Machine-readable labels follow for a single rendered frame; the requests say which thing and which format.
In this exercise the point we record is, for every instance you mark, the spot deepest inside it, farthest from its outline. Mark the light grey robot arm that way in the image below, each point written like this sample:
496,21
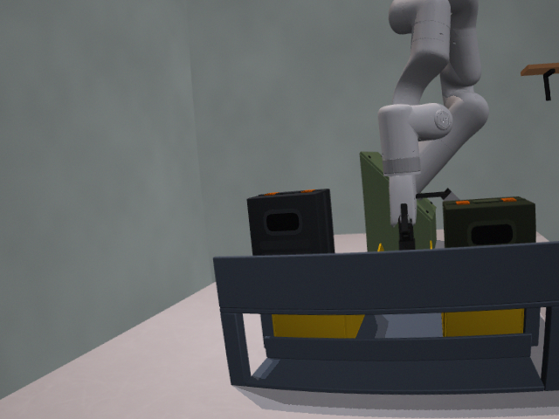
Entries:
438,31

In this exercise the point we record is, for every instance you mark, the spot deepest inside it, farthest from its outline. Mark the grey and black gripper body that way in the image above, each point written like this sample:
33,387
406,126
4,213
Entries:
402,188

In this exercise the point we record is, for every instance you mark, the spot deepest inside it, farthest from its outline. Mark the dark grey metal shelf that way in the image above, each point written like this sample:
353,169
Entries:
383,359

